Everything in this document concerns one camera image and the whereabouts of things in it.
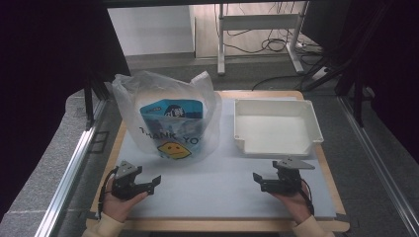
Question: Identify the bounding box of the wooden table board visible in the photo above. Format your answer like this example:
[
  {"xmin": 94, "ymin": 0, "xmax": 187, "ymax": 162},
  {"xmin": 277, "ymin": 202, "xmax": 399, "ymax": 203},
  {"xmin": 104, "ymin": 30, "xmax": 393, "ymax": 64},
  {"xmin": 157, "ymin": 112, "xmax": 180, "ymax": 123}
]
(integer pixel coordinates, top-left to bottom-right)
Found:
[{"xmin": 89, "ymin": 90, "xmax": 351, "ymax": 233}]

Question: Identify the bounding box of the tangle of black floor cables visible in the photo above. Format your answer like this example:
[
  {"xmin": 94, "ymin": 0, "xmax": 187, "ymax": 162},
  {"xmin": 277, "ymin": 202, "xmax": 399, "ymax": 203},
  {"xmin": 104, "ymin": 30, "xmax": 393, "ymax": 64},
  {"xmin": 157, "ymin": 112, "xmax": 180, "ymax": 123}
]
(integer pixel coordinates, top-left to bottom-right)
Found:
[{"xmin": 223, "ymin": 1, "xmax": 325, "ymax": 57}]

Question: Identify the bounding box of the white power strip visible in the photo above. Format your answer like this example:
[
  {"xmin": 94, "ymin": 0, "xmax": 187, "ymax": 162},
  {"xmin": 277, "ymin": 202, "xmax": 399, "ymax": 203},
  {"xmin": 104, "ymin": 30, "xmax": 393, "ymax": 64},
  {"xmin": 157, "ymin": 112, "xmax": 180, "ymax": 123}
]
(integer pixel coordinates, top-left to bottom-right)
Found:
[{"xmin": 310, "ymin": 66, "xmax": 331, "ymax": 82}]

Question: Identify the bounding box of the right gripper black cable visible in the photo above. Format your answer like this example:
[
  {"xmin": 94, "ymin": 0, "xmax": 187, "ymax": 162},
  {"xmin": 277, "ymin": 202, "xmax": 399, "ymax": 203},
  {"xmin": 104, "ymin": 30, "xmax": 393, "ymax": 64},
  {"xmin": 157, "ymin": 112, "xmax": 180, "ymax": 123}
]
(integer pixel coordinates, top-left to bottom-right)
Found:
[{"xmin": 299, "ymin": 178, "xmax": 316, "ymax": 217}]

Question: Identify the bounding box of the aluminium rail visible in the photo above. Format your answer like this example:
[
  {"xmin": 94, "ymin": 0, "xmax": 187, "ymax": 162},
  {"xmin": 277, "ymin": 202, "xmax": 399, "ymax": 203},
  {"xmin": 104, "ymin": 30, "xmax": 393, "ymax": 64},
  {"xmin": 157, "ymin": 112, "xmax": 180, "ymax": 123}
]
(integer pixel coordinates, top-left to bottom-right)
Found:
[
  {"xmin": 34, "ymin": 98, "xmax": 109, "ymax": 237},
  {"xmin": 338, "ymin": 96, "xmax": 419, "ymax": 237}
]

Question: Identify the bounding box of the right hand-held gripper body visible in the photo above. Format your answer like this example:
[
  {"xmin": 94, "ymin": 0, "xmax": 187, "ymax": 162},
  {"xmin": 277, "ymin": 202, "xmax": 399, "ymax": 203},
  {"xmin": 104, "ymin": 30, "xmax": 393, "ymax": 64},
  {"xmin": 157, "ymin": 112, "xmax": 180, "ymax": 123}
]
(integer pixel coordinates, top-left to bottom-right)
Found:
[{"xmin": 261, "ymin": 157, "xmax": 316, "ymax": 197}]

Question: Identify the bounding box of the person's left hand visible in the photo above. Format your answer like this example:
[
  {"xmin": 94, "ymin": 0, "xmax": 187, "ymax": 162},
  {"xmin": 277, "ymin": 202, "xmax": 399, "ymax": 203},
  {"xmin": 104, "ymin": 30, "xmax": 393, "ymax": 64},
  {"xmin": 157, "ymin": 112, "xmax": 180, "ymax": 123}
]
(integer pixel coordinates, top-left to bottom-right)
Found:
[{"xmin": 102, "ymin": 179, "xmax": 149, "ymax": 223}]

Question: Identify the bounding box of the pale grey foam mat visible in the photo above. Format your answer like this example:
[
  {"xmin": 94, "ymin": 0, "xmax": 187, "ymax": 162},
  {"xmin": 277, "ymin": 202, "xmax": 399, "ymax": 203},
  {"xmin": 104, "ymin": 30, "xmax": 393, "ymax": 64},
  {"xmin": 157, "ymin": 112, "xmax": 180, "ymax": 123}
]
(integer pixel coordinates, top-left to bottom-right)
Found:
[{"xmin": 116, "ymin": 96, "xmax": 338, "ymax": 220}]

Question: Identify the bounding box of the black curtain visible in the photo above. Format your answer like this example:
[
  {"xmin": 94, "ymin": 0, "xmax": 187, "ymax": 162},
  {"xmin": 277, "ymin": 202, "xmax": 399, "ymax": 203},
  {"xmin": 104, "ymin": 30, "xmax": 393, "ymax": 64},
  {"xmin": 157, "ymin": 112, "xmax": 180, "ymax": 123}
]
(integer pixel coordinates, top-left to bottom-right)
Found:
[
  {"xmin": 0, "ymin": 0, "xmax": 132, "ymax": 221},
  {"xmin": 300, "ymin": 0, "xmax": 419, "ymax": 156}
]

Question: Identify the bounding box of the clear printed plastic bag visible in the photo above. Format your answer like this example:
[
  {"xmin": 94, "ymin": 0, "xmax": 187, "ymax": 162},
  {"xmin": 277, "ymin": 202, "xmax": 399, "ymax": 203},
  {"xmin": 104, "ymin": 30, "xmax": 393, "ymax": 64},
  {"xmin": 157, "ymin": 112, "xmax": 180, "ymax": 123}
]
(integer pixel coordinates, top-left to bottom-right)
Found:
[{"xmin": 111, "ymin": 69, "xmax": 223, "ymax": 163}]

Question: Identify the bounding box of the long black floor cable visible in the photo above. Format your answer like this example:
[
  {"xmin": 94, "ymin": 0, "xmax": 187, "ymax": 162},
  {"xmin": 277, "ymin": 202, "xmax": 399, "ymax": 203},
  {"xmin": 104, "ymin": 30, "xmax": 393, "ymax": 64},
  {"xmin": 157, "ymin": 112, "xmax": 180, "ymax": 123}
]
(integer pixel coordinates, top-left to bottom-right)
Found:
[{"xmin": 251, "ymin": 72, "xmax": 319, "ymax": 92}]

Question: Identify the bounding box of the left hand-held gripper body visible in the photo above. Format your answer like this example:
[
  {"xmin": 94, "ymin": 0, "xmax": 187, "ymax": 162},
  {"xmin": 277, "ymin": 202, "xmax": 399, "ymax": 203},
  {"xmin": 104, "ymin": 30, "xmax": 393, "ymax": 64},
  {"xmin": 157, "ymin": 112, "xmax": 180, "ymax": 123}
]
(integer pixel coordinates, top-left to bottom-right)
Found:
[{"xmin": 111, "ymin": 160, "xmax": 146, "ymax": 200}]

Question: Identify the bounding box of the white metal desk frame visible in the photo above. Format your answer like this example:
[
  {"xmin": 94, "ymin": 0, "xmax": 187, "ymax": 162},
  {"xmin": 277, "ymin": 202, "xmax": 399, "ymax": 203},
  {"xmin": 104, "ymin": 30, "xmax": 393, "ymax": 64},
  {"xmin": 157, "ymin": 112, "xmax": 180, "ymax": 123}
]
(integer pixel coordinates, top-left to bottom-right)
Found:
[{"xmin": 216, "ymin": 1, "xmax": 310, "ymax": 76}]

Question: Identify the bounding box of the black metal stand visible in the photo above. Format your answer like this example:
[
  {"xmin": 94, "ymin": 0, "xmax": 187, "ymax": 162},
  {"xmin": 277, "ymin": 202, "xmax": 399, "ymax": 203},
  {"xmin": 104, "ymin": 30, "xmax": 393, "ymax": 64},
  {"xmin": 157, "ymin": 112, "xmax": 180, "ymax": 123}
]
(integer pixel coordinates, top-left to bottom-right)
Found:
[
  {"xmin": 300, "ymin": 0, "xmax": 377, "ymax": 128},
  {"xmin": 82, "ymin": 67, "xmax": 112, "ymax": 130}
]

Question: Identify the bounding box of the white panel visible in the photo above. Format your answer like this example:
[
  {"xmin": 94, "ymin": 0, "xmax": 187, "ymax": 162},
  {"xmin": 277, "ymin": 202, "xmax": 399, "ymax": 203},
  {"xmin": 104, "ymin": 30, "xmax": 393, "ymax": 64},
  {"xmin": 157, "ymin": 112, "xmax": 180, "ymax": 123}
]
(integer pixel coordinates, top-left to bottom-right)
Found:
[{"xmin": 107, "ymin": 4, "xmax": 196, "ymax": 57}]

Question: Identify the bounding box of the black bracket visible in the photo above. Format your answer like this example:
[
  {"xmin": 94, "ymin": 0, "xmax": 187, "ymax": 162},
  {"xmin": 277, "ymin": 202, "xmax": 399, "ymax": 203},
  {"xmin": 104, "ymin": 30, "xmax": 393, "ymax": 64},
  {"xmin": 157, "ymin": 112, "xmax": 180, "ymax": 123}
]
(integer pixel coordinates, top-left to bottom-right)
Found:
[{"xmin": 88, "ymin": 130, "xmax": 111, "ymax": 155}]

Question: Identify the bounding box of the white plastic tray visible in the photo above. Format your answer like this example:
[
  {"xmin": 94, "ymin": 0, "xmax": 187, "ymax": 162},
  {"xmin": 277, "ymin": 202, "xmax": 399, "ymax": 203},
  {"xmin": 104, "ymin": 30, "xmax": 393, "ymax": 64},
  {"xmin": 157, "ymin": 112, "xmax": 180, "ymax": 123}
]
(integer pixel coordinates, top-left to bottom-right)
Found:
[{"xmin": 232, "ymin": 98, "xmax": 325, "ymax": 157}]

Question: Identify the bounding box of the person's right hand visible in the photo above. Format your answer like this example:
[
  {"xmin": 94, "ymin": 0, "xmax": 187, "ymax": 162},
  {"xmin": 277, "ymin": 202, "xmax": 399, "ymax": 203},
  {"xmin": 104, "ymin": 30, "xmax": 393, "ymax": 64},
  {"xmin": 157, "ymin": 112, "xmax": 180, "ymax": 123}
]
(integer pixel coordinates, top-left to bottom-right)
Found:
[{"xmin": 271, "ymin": 182, "xmax": 314, "ymax": 225}]

